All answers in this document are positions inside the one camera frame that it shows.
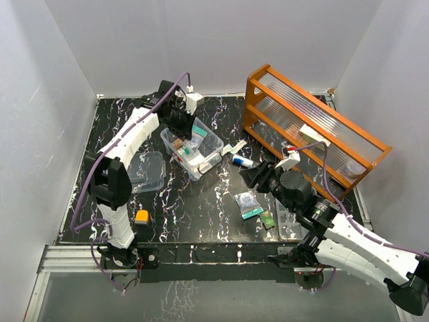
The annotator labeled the clear tape roll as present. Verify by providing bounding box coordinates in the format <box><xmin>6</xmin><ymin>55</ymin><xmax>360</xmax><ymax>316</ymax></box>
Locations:
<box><xmin>344</xmin><ymin>159</ymin><xmax>365</xmax><ymax>179</ymax></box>

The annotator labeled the white wrapped swab packet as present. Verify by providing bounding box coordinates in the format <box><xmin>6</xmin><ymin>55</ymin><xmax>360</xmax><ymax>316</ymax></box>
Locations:
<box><xmin>231</xmin><ymin>140</ymin><xmax>247</xmax><ymax>154</ymax></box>

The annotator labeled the clear plastic box lid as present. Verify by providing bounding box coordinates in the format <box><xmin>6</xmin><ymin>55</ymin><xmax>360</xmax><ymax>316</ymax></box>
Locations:
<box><xmin>127</xmin><ymin>151</ymin><xmax>166</xmax><ymax>194</ymax></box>

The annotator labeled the blue white bandage roll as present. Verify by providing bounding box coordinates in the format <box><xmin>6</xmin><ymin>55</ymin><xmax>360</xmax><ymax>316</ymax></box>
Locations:
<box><xmin>232</xmin><ymin>154</ymin><xmax>259</xmax><ymax>169</ymax></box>

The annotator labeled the blue sachet pack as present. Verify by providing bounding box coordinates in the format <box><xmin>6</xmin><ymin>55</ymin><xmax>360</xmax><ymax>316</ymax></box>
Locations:
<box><xmin>185</xmin><ymin>121</ymin><xmax>208</xmax><ymax>152</ymax></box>
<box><xmin>233</xmin><ymin>191</ymin><xmax>263</xmax><ymax>220</ymax></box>

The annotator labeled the small green packet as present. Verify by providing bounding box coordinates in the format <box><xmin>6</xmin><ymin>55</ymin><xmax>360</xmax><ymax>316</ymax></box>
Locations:
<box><xmin>259</xmin><ymin>211</ymin><xmax>275</xmax><ymax>229</ymax></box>

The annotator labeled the clear plastic storage box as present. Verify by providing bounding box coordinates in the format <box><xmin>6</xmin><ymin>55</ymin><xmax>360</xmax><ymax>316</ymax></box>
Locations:
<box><xmin>160</xmin><ymin>118</ymin><xmax>224</xmax><ymax>181</ymax></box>

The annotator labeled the clear compartment tray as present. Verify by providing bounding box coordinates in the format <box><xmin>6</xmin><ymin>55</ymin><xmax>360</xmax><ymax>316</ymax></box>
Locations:
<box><xmin>275</xmin><ymin>200</ymin><xmax>308</xmax><ymax>242</ymax></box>

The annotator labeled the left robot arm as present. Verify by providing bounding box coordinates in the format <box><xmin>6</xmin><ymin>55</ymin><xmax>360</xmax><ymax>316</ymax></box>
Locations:
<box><xmin>84</xmin><ymin>80</ymin><xmax>204</xmax><ymax>268</ymax></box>

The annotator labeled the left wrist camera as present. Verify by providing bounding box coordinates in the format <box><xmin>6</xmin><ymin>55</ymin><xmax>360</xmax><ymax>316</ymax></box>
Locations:
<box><xmin>185</xmin><ymin>85</ymin><xmax>204</xmax><ymax>115</ymax></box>

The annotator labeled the white gauze packet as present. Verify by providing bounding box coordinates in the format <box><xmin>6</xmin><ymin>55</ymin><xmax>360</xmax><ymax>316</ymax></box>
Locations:
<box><xmin>196</xmin><ymin>153</ymin><xmax>222</xmax><ymax>174</ymax></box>

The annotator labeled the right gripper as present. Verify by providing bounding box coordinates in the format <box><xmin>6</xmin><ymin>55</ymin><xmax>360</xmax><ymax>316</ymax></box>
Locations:
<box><xmin>241</xmin><ymin>159</ymin><xmax>297</xmax><ymax>214</ymax></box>

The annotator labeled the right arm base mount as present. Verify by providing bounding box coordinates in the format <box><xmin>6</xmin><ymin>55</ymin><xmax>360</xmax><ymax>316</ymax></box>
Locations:
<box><xmin>266</xmin><ymin>233</ymin><xmax>325</xmax><ymax>273</ymax></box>

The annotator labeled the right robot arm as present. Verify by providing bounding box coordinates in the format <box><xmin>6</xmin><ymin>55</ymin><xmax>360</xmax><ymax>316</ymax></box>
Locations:
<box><xmin>239</xmin><ymin>161</ymin><xmax>428</xmax><ymax>316</ymax></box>

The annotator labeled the white bottle green label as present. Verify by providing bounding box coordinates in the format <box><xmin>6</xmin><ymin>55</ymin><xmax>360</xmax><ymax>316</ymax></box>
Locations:
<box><xmin>177</xmin><ymin>146</ymin><xmax>194</xmax><ymax>160</ymax></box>

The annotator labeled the brown bottle orange cap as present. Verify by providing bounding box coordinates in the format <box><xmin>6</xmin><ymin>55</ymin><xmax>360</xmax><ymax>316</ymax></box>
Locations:
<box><xmin>171</xmin><ymin>138</ymin><xmax>183</xmax><ymax>150</ymax></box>

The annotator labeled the yellow orange small box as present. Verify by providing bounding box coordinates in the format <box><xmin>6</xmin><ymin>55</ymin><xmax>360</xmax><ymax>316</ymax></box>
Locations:
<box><xmin>135</xmin><ymin>209</ymin><xmax>151</xmax><ymax>225</ymax></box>

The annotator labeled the orange wooden shelf rack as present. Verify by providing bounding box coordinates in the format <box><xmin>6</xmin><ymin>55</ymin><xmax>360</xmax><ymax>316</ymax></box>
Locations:
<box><xmin>243</xmin><ymin>64</ymin><xmax>392</xmax><ymax>199</ymax></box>

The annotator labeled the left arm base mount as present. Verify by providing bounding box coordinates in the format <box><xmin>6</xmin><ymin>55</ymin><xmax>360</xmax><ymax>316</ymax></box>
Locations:
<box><xmin>97</xmin><ymin>244</ymin><xmax>160</xmax><ymax>271</ymax></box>

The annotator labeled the white medicine carton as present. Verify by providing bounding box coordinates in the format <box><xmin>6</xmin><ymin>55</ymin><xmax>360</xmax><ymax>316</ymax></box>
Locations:
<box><xmin>298</xmin><ymin>124</ymin><xmax>330</xmax><ymax>151</ymax></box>

